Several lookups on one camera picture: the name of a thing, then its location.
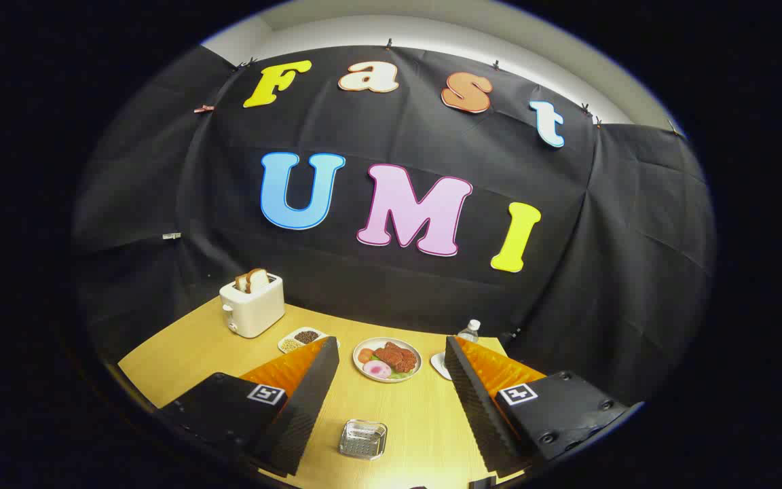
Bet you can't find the white divided dish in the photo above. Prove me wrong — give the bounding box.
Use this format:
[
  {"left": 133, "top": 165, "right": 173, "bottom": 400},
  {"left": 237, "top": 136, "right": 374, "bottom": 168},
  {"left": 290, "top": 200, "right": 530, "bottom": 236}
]
[{"left": 278, "top": 327, "right": 341, "bottom": 355}]

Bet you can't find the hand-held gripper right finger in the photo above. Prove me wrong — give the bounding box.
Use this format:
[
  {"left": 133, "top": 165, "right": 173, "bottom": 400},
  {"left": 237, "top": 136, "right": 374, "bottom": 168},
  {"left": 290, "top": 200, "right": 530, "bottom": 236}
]
[{"left": 444, "top": 335, "right": 644, "bottom": 479}]

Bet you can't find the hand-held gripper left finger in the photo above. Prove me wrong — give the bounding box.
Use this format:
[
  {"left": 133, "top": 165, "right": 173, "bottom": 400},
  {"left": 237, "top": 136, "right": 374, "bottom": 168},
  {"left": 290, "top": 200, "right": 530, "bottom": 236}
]
[{"left": 153, "top": 336, "right": 341, "bottom": 477}]

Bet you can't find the red-brown grilled meat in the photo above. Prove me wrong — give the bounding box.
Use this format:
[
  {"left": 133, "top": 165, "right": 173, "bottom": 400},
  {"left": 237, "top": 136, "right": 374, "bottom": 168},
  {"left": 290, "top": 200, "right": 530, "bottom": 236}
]
[{"left": 373, "top": 342, "right": 417, "bottom": 373}]

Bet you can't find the white food plate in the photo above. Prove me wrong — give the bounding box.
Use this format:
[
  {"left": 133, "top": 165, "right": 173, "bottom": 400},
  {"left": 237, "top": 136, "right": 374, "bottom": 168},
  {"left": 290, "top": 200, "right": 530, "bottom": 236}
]
[{"left": 352, "top": 337, "right": 423, "bottom": 384}]

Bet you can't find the white toaster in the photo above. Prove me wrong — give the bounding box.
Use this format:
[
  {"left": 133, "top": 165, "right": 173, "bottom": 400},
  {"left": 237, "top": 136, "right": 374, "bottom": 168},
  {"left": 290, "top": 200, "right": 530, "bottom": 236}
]
[{"left": 219, "top": 272, "right": 286, "bottom": 339}]

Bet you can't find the black backdrop cloth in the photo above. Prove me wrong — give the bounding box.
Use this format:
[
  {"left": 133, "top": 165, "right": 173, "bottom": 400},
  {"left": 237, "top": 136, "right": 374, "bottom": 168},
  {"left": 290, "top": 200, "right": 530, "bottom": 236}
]
[{"left": 72, "top": 44, "right": 718, "bottom": 408}]

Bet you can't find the perforated metal cutlery basket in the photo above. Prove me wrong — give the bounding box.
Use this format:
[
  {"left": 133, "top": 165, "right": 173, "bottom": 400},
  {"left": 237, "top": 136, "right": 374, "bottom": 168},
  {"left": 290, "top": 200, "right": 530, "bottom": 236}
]
[{"left": 338, "top": 419, "right": 388, "bottom": 461}]

